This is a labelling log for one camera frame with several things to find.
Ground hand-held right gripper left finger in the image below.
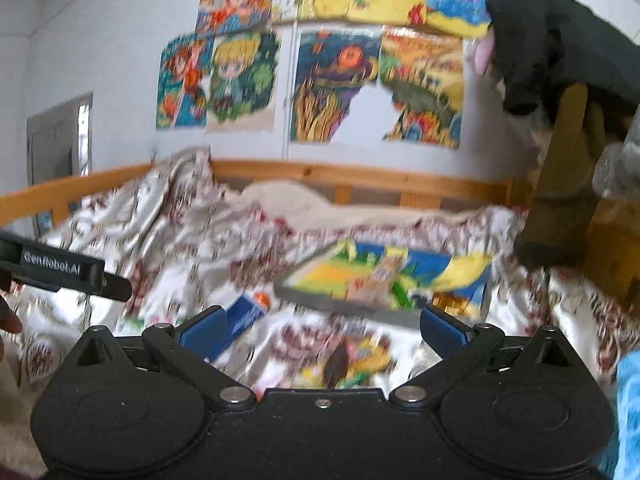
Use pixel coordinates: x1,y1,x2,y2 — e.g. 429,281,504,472
67,304,257,411

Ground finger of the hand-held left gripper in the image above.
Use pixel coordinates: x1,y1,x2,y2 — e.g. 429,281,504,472
97,271,133,304

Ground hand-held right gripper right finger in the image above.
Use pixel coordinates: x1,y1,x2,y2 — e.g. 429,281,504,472
391,304,576,409

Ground blue nut snack packet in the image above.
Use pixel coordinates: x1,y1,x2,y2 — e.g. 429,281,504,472
205,292,268,362

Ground yellow-green snack packet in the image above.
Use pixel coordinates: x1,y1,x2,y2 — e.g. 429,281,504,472
320,332,399,391

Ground clear cracker packet red print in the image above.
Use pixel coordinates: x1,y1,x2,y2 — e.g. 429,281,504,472
347,252,406,307

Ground small white barcode packet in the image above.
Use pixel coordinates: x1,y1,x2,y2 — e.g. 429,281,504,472
337,319,373,337

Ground dark brown snack packet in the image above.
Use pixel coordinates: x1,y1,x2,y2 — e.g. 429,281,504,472
322,342,352,389

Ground grey box with painted lining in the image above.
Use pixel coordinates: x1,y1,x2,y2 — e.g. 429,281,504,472
274,240,494,329

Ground person's left hand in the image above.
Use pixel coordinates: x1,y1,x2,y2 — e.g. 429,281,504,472
0,294,25,361

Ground printed satin blanket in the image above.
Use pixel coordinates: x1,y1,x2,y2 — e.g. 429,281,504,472
0,147,621,396

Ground grey door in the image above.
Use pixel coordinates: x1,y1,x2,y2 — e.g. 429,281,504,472
27,91,95,221

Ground beige fleece cloth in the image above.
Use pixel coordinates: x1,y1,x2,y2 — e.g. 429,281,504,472
0,350,52,480

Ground white pillow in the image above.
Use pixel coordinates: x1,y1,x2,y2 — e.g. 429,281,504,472
240,180,481,232

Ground olive brown trousers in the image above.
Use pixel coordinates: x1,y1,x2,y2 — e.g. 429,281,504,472
514,82,609,272

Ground blue cloth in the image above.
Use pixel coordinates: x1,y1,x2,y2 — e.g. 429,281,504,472
611,350,640,480

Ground clear plastic bag of clothes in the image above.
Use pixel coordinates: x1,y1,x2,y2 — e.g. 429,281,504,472
592,110,640,202

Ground black garment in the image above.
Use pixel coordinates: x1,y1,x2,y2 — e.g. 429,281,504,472
486,0,640,117

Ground wooden bed frame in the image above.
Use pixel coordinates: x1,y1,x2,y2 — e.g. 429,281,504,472
0,159,640,306

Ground white wall pipe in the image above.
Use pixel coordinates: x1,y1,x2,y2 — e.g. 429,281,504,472
281,25,293,162

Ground girl on blue wall drawing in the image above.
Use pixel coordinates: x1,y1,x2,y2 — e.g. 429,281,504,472
156,35,216,132

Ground blond child wall drawing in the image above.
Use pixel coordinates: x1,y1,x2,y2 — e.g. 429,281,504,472
205,27,279,134

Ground orange landscape wall drawing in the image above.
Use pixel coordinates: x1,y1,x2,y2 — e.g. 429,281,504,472
379,25,467,151

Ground blue swirl seaweed wall drawing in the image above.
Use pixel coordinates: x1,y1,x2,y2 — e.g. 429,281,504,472
290,27,384,144

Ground red-haired girl wall drawing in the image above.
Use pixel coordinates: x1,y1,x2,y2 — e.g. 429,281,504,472
195,0,276,37

